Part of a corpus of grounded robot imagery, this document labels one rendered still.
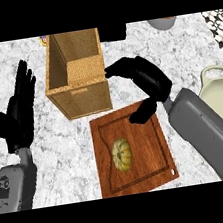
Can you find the brown wooden cutting board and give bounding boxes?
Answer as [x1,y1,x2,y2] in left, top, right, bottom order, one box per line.
[87,96,182,200]

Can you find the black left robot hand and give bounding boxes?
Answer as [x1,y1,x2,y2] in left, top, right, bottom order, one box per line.
[0,58,47,156]

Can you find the yellow green squash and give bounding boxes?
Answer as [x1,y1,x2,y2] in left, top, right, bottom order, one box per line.
[109,136,135,175]

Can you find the grey round bowl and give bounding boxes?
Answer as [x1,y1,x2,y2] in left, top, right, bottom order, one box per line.
[147,16,179,33]

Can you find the small colourful packet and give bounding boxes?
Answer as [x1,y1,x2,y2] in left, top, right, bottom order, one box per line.
[39,35,50,48]

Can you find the black box appliance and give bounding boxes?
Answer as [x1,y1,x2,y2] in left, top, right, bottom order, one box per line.
[97,23,129,44]

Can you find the wicker basket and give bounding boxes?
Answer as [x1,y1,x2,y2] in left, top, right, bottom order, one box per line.
[37,27,115,124]

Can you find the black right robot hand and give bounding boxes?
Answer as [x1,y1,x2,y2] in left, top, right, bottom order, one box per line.
[102,50,179,129]

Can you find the pale green pot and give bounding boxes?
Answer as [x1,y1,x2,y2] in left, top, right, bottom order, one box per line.
[194,64,223,144]

